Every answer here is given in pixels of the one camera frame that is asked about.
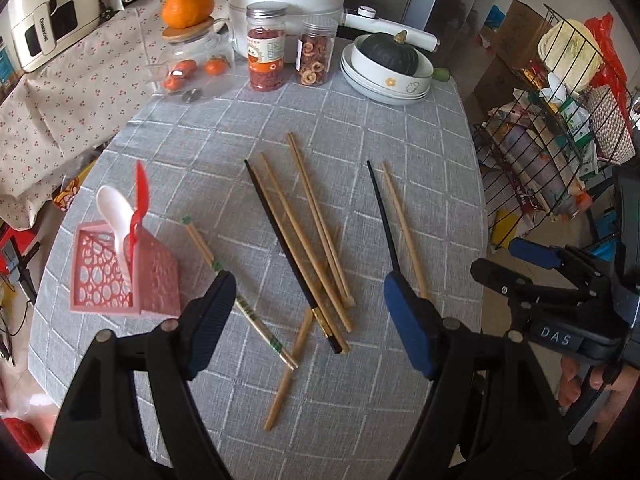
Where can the red plastic spoon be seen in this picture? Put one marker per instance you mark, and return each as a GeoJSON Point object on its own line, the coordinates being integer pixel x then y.
{"type": "Point", "coordinates": [141, 190]}

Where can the purple wrapped roll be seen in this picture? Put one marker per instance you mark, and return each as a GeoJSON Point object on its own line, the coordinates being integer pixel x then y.
{"type": "Point", "coordinates": [535, 160]}

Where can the large mandarin orange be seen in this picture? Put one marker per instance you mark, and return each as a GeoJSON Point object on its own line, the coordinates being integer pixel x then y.
{"type": "Point", "coordinates": [187, 7]}

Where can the clear jar of dried slices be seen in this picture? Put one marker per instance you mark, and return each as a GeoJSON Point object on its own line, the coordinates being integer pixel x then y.
{"type": "Point", "coordinates": [315, 60]}

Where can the black chopstick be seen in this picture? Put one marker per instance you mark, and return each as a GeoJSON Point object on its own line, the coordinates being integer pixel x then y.
{"type": "Point", "coordinates": [382, 210]}
{"type": "Point", "coordinates": [280, 240]}

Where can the blue plastic bag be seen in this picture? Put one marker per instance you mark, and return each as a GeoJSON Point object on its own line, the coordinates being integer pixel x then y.
{"type": "Point", "coordinates": [496, 15]}

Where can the paper-wrapped disposable chopsticks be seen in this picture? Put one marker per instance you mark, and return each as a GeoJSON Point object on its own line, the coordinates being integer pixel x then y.
{"type": "Point", "coordinates": [260, 322]}

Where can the cardboard box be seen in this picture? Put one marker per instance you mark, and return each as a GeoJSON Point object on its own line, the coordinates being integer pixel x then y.
{"type": "Point", "coordinates": [492, 85]}
{"type": "Point", "coordinates": [520, 25]}

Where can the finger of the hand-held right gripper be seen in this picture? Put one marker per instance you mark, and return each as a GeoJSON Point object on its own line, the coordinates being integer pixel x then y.
{"type": "Point", "coordinates": [500, 280]}
{"type": "Point", "coordinates": [535, 253]}

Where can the woven patterned basket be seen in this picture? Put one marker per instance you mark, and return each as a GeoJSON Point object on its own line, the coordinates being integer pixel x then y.
{"type": "Point", "coordinates": [610, 125]}

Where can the napa cabbage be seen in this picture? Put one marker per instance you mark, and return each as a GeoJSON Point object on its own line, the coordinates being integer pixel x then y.
{"type": "Point", "coordinates": [570, 55]}

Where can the jar of red chili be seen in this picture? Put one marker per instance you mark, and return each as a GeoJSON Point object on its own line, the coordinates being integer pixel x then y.
{"type": "Point", "coordinates": [267, 60]}

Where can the small orange fruit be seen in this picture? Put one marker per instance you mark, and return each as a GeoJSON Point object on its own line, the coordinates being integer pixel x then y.
{"type": "Point", "coordinates": [217, 66]}
{"type": "Point", "coordinates": [182, 70]}

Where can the white bowl with flower print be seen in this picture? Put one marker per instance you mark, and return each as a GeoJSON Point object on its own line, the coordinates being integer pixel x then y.
{"type": "Point", "coordinates": [395, 82]}

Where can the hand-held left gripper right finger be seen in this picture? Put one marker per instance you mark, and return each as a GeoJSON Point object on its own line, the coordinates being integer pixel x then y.
{"type": "Point", "coordinates": [407, 320]}

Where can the red plastic bag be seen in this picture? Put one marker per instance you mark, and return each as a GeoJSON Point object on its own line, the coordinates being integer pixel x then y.
{"type": "Point", "coordinates": [605, 25]}

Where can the grey checked tablecloth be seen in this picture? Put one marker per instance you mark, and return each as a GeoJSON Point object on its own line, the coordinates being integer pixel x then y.
{"type": "Point", "coordinates": [200, 160]}

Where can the white plastic spoon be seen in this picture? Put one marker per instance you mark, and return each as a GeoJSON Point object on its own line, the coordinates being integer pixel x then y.
{"type": "Point", "coordinates": [112, 210]}

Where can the dark green pumpkin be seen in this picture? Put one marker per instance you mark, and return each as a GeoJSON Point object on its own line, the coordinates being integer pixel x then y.
{"type": "Point", "coordinates": [387, 52]}

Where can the red plastic object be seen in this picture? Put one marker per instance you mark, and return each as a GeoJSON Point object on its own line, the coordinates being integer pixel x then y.
{"type": "Point", "coordinates": [20, 435]}

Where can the small metal disc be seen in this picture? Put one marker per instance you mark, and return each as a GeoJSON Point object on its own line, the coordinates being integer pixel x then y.
{"type": "Point", "coordinates": [192, 96]}

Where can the glass jar with bamboo lid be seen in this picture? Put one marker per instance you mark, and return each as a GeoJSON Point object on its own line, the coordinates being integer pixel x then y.
{"type": "Point", "coordinates": [200, 45]}

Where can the pink perforated utensil holder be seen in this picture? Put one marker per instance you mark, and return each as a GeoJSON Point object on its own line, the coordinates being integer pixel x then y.
{"type": "Point", "coordinates": [160, 280]}

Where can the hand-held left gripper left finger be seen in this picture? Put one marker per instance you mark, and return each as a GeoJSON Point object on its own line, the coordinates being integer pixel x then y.
{"type": "Point", "coordinates": [212, 320]}

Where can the small green fruit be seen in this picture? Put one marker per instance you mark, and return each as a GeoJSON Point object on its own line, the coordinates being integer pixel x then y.
{"type": "Point", "coordinates": [440, 74]}

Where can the person's right hand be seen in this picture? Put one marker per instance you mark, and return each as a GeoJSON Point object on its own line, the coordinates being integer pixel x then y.
{"type": "Point", "coordinates": [567, 385]}

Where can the orange snack packet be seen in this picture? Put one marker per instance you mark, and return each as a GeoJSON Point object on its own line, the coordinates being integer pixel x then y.
{"type": "Point", "coordinates": [67, 195]}

